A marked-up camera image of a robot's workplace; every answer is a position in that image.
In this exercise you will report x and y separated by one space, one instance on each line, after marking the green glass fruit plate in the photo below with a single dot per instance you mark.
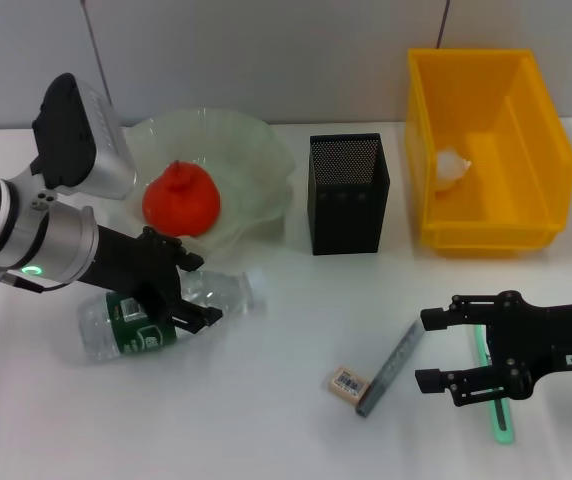
251 165

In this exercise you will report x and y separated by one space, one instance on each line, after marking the white paper ball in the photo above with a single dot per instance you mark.
451 167

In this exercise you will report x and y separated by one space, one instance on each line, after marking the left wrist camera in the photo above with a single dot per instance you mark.
86 150

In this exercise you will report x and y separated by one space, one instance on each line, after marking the grey marker pen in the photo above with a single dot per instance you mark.
391 367

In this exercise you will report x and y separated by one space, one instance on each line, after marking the yellow plastic bin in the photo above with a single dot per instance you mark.
516 165

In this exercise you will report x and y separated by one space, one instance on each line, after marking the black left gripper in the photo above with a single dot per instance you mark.
131 270

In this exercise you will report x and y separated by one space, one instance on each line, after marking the green utility knife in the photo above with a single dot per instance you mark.
502 425

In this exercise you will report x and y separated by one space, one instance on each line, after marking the black mesh pen holder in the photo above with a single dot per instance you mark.
346 220

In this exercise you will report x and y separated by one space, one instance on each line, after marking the clear water bottle green label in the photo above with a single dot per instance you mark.
111 330

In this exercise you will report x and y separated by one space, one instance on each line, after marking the orange fruit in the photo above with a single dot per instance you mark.
181 205

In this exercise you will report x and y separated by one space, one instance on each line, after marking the beige eraser with barcode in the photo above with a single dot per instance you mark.
348 384

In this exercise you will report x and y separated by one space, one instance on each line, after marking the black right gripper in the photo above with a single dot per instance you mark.
541 345

